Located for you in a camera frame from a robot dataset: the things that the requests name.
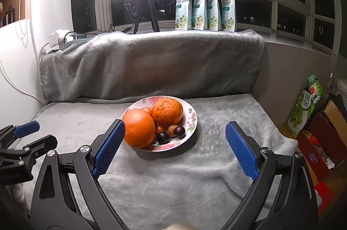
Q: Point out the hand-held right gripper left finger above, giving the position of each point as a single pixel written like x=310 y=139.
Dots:
x=108 y=148

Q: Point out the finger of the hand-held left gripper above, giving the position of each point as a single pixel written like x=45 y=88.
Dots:
x=27 y=128
x=43 y=144

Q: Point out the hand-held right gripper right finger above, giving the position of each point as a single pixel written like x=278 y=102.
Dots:
x=241 y=148

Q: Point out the large smooth orange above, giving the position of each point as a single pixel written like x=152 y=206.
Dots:
x=138 y=127

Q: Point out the dark purple plum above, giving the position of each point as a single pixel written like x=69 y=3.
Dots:
x=179 y=131
x=162 y=137

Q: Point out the white floral plate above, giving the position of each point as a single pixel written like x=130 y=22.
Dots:
x=189 y=113

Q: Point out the small brown longan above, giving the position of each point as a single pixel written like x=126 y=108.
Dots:
x=171 y=130

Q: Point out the large rough-skinned orange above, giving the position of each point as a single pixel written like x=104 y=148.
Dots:
x=166 y=110

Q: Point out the dark red box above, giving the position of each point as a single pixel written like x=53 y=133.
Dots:
x=309 y=148

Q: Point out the green carton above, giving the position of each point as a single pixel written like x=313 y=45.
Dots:
x=301 y=110

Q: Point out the white cabinet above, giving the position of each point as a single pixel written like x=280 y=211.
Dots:
x=16 y=56

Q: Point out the white power strip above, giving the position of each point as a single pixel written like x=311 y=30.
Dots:
x=55 y=38

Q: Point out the flat red packet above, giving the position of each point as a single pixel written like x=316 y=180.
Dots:
x=324 y=194

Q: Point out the brown cardboard box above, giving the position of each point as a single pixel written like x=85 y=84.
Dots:
x=333 y=113

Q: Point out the white plug adapter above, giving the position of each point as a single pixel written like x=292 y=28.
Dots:
x=70 y=37

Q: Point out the grey fleece blanket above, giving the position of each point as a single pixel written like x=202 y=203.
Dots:
x=162 y=61

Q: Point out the black tripod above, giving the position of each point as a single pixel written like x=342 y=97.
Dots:
x=147 y=2

